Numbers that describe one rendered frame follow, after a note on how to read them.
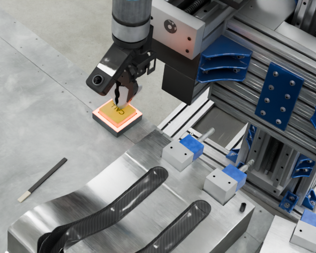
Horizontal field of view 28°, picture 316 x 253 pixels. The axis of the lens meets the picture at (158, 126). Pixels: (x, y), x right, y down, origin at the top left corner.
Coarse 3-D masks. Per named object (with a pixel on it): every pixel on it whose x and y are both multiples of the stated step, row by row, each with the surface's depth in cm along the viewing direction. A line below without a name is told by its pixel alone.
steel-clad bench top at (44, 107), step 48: (0, 48) 153; (48, 48) 154; (0, 96) 143; (48, 96) 144; (96, 96) 145; (0, 144) 134; (48, 144) 135; (96, 144) 136; (0, 192) 126; (48, 192) 127; (240, 192) 131; (0, 240) 119; (240, 240) 124
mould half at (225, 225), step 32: (128, 160) 123; (160, 160) 124; (96, 192) 118; (160, 192) 119; (192, 192) 119; (32, 224) 106; (64, 224) 108; (128, 224) 114; (160, 224) 115; (224, 224) 115
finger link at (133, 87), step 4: (132, 80) 129; (128, 84) 130; (132, 84) 129; (136, 84) 130; (128, 88) 130; (132, 88) 129; (136, 88) 130; (128, 92) 131; (132, 92) 130; (136, 92) 131; (128, 96) 132; (132, 96) 131; (128, 100) 133
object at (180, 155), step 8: (200, 136) 128; (208, 136) 129; (176, 144) 123; (184, 144) 125; (192, 144) 125; (200, 144) 125; (168, 152) 122; (176, 152) 122; (184, 152) 122; (192, 152) 122; (200, 152) 126; (168, 160) 123; (176, 160) 121; (184, 160) 121; (192, 160) 124; (176, 168) 123; (184, 168) 123
